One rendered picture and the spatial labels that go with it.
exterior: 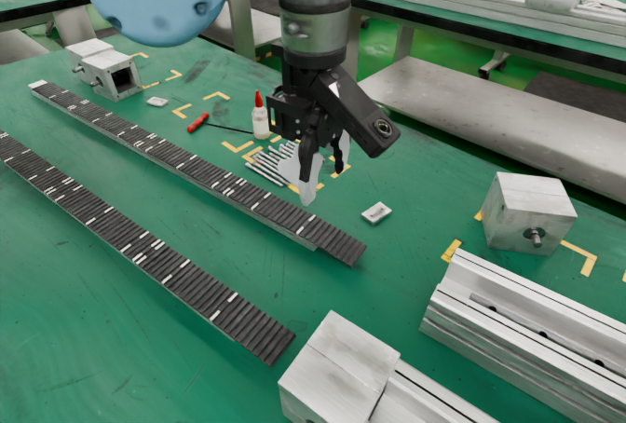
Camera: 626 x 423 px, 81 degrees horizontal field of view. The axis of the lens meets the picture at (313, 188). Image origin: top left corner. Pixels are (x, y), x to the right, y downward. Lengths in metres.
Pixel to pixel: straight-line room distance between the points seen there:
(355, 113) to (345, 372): 0.27
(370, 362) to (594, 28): 1.53
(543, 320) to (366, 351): 0.24
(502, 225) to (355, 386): 0.37
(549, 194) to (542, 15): 1.16
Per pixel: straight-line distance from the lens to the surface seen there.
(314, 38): 0.40
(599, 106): 3.23
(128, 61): 1.15
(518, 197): 0.67
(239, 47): 2.90
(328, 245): 0.60
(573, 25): 1.77
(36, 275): 0.74
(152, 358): 0.58
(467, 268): 0.55
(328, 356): 0.43
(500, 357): 0.54
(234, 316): 0.53
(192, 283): 0.58
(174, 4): 0.25
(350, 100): 0.43
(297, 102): 0.46
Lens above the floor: 1.27
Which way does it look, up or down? 42 degrees down
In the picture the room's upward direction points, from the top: straight up
